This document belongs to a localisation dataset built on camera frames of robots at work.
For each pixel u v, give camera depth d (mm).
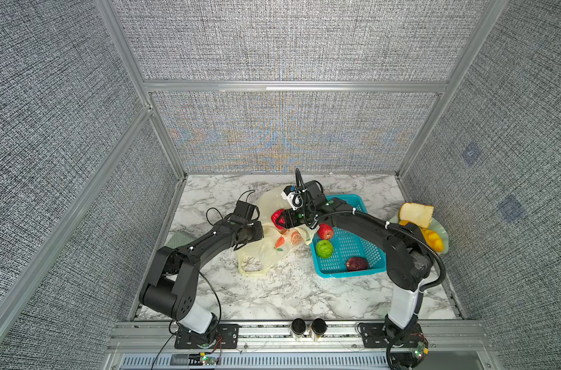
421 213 951
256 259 900
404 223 518
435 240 890
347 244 949
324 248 872
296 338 729
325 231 921
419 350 689
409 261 501
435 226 949
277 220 839
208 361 698
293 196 798
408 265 493
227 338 736
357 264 835
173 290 440
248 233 811
